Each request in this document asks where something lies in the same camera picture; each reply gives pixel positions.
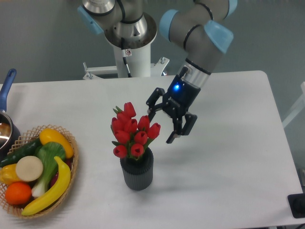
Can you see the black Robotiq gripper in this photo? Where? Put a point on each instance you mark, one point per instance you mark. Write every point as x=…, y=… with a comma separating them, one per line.
x=175, y=103

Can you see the red tulip bouquet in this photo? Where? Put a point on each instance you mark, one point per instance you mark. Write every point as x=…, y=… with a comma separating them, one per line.
x=132, y=137

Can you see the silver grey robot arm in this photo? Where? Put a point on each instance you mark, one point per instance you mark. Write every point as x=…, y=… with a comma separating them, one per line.
x=131, y=31

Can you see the dark grey ribbed vase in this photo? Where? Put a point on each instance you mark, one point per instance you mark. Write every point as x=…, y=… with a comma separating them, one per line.
x=138, y=174

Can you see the dark red fruit toy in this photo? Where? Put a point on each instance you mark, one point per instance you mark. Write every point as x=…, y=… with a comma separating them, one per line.
x=55, y=177

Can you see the yellow squash toy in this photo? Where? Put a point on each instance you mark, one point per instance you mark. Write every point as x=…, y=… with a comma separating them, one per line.
x=50, y=135

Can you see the green white bok choy toy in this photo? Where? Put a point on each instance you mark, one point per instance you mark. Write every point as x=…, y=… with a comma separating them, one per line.
x=50, y=167

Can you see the yellow plastic banana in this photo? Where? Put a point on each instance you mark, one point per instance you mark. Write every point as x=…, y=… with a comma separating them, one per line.
x=54, y=193

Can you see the green cucumber toy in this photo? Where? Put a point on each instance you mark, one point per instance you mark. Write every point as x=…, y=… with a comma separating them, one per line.
x=27, y=149

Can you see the beige round disc toy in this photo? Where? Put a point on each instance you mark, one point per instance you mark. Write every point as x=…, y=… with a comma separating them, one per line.
x=29, y=168

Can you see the woven wicker basket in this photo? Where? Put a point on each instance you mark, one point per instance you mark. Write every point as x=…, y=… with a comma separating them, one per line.
x=22, y=140

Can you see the black device at table edge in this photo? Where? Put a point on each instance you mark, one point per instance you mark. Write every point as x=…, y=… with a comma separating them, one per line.
x=297, y=205

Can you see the orange plastic fruit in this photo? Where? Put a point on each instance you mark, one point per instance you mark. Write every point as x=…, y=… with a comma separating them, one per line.
x=18, y=193

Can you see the yellow bell pepper toy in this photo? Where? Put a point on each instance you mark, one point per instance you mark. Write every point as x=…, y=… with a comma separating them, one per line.
x=8, y=175

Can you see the white metal mounting bracket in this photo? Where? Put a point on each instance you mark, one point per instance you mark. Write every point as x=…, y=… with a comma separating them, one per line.
x=93, y=73

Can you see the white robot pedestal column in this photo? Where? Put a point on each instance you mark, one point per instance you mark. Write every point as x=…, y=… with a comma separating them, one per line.
x=138, y=61

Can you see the white frame at right edge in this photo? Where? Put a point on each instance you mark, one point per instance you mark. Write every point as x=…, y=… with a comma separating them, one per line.
x=295, y=109

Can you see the blue handled steel saucepan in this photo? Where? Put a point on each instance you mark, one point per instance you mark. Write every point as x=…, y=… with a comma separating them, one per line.
x=9, y=133

